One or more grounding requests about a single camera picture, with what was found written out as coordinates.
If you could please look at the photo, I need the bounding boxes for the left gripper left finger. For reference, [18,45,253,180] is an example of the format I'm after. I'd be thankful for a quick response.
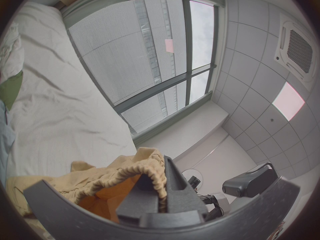
[116,174,160,218]

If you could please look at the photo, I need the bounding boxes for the white ceiling air vent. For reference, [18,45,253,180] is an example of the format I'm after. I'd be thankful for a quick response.
[274,13,317,89]

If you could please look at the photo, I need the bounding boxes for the tan shorts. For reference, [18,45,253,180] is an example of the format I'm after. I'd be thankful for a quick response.
[6,147,168,221]

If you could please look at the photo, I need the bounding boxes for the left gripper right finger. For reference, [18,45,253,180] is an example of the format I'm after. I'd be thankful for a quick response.
[164,155,209,215]

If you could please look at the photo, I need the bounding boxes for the green garment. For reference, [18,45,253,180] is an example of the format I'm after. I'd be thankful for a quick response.
[0,70,24,110]

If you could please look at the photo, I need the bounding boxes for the white garment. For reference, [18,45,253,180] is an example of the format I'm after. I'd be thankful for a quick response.
[0,26,25,80]

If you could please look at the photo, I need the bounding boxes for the square ceiling light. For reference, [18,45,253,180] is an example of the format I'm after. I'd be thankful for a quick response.
[272,81,306,121]

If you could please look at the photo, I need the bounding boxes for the pale blue garment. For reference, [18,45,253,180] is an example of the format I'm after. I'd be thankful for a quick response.
[0,100,17,182]

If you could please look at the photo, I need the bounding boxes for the window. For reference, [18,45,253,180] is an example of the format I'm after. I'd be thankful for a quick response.
[67,0,220,137]

